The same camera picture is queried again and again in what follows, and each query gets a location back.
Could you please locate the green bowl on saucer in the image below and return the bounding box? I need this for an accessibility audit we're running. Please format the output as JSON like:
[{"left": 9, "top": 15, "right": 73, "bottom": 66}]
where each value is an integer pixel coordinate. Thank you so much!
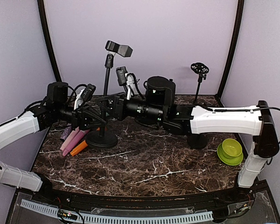
[{"left": 217, "top": 139, "right": 244, "bottom": 166}]

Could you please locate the white slotted cable duct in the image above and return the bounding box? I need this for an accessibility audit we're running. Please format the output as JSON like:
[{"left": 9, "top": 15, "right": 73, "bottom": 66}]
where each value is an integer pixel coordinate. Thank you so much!
[{"left": 20, "top": 199, "right": 213, "bottom": 224}]

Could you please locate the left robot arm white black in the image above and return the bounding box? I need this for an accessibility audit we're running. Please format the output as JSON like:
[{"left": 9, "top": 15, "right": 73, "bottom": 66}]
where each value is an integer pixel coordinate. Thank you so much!
[{"left": 0, "top": 82, "right": 106, "bottom": 203}]

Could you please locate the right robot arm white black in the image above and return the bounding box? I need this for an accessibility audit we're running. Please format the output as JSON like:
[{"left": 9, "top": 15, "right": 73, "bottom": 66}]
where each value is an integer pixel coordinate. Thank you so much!
[{"left": 97, "top": 76, "right": 280, "bottom": 203}]

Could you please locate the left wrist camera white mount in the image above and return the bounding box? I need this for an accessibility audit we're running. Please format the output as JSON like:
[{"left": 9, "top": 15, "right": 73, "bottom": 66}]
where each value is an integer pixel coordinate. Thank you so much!
[{"left": 74, "top": 84, "right": 96, "bottom": 110}]

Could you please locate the right black corner post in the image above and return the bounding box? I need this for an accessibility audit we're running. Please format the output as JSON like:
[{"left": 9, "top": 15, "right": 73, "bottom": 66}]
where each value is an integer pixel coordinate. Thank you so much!
[{"left": 215, "top": 0, "right": 245, "bottom": 101}]

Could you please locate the pink microphone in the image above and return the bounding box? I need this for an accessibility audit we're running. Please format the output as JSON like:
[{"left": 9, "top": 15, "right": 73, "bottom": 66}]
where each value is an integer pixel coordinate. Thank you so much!
[{"left": 60, "top": 128, "right": 90, "bottom": 157}]

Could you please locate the black corner post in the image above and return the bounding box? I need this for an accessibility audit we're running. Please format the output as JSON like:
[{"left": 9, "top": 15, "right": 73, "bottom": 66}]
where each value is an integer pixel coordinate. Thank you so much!
[
  {"left": 37, "top": 0, "right": 62, "bottom": 82},
  {"left": 215, "top": 0, "right": 245, "bottom": 101}
]

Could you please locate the orange microphone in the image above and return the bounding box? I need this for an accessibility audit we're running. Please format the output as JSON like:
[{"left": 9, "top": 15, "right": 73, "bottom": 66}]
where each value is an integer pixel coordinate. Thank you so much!
[{"left": 67, "top": 130, "right": 90, "bottom": 156}]

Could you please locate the black front rail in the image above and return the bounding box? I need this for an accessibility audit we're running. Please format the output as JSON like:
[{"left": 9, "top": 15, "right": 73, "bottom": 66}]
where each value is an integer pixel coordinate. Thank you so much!
[{"left": 16, "top": 181, "right": 268, "bottom": 210}]

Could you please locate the black tripod stand with shock mount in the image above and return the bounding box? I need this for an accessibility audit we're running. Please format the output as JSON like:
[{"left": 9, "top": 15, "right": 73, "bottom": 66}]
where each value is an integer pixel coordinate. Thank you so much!
[{"left": 191, "top": 62, "right": 209, "bottom": 104}]

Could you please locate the cream white microphone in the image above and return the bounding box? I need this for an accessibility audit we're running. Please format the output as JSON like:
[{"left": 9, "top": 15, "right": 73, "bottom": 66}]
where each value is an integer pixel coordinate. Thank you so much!
[{"left": 60, "top": 127, "right": 79, "bottom": 151}]

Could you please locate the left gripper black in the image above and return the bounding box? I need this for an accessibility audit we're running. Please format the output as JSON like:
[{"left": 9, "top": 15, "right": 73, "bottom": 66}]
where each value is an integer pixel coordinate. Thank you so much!
[{"left": 55, "top": 103, "right": 107, "bottom": 130}]

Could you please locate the left black corner post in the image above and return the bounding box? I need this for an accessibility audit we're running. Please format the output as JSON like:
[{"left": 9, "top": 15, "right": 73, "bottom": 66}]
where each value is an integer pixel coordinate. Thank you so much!
[{"left": 37, "top": 0, "right": 62, "bottom": 82}]

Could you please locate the glitter microphone with silver grille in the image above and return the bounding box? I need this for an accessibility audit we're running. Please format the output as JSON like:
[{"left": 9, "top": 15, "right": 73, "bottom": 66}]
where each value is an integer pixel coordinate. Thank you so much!
[{"left": 60, "top": 127, "right": 71, "bottom": 142}]

